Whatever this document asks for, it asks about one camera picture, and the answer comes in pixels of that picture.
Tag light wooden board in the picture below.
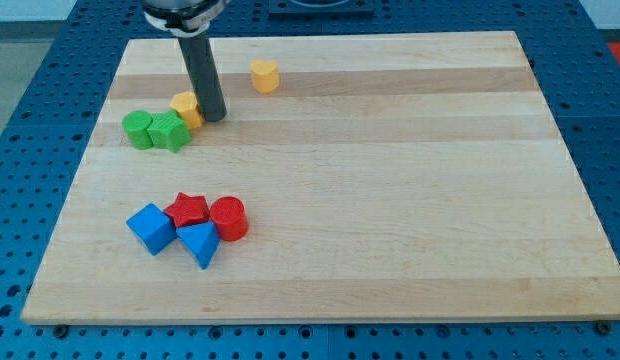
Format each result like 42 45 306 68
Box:
22 31 620 325

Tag green star block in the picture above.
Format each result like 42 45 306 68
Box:
147 110 191 153

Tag blue triangle block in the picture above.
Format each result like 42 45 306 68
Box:
176 222 220 270

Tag yellow hexagon block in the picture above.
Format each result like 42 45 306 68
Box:
170 91 205 130

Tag red cylinder block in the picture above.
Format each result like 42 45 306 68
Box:
210 196 249 242

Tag yellow heart block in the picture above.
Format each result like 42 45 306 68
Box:
250 60 280 94

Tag red star block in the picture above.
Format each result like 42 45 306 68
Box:
164 192 210 228

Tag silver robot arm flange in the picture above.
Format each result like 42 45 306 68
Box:
141 0 230 38

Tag blue cube block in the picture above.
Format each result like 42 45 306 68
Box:
126 203 177 255

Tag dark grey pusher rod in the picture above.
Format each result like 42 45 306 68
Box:
178 32 227 122

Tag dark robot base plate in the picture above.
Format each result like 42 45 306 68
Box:
266 0 375 17

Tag green cylinder block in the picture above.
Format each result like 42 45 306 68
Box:
122 110 153 150

